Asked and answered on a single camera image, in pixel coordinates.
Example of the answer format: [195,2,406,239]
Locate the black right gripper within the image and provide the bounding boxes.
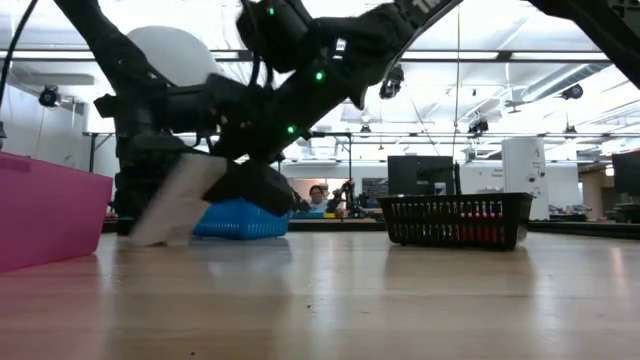
[201,93,322,217]

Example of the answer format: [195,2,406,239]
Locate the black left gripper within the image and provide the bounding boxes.
[93,73,251,236]

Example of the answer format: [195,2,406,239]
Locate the white printed cardboard box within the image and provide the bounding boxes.
[128,151,229,248]

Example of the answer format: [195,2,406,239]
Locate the pink plastic bin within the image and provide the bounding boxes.
[0,151,114,275]

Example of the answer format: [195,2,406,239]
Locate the pink cube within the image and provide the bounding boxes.
[447,201,505,245]

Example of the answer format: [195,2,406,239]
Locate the person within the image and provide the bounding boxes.
[307,183,330,215]

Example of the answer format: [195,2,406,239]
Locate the blue plastic basket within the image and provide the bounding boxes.
[191,197,292,241]

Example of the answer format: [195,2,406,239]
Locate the background robot arms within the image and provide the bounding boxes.
[327,179,374,220]

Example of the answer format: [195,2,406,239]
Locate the black monitor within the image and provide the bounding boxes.
[386,155,462,197]
[611,150,640,202]

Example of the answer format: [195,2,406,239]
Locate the black plastic basket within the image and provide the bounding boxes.
[376,191,536,252]

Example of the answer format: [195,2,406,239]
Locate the white pillar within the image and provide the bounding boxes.
[501,136,551,223]

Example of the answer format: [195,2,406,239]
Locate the black background gantry frame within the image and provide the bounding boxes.
[299,131,354,197]

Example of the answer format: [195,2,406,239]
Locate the thin hanging cable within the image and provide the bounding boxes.
[452,4,462,157]

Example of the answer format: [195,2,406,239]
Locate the overhead frame bar with lights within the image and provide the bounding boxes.
[0,48,640,64]

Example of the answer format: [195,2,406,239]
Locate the black aluminium table frame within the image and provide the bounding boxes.
[102,218,640,241]

